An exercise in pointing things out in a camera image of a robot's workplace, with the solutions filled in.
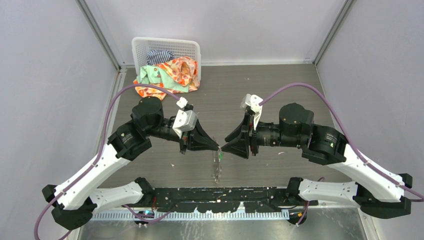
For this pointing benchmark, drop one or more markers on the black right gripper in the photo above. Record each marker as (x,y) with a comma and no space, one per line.
(240,138)

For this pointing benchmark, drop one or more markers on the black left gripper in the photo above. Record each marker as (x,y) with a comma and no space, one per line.
(197,139)

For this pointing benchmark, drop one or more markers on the green key tag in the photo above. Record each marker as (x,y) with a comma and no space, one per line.
(219,156)

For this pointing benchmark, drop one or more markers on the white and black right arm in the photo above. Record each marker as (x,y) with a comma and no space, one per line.
(376,192)

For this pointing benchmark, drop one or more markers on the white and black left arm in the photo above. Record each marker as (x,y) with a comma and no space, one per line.
(81,197)

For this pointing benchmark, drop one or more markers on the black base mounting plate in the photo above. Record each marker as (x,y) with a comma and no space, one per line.
(220,199)

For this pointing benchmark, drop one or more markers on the orange floral cloth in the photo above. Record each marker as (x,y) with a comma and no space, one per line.
(183,70)

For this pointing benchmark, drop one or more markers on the mint green cloth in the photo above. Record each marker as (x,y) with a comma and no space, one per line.
(154,75)

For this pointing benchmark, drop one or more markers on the blue striped cloth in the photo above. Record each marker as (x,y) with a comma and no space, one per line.
(155,57)

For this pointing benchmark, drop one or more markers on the white plastic laundry basket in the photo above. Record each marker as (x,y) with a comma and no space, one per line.
(141,46)

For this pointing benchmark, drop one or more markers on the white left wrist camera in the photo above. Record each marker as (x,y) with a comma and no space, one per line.
(185,121)

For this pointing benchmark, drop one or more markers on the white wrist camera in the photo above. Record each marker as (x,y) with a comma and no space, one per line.
(251,104)
(185,121)

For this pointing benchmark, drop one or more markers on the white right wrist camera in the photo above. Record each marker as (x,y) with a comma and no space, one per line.
(251,104)

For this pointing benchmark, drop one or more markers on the perforated cable duct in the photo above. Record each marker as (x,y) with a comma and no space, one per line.
(241,214)

